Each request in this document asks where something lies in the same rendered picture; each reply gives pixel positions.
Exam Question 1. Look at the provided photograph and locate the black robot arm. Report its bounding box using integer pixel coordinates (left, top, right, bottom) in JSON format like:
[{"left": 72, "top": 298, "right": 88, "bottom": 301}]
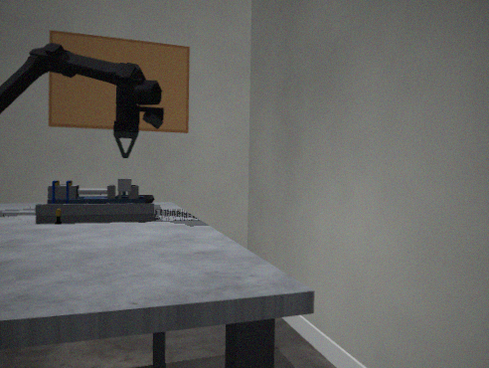
[{"left": 0, "top": 43, "right": 164, "bottom": 129}]

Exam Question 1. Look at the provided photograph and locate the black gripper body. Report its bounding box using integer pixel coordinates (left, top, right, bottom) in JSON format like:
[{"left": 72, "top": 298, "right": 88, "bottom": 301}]
[{"left": 113, "top": 102, "right": 139, "bottom": 133}]

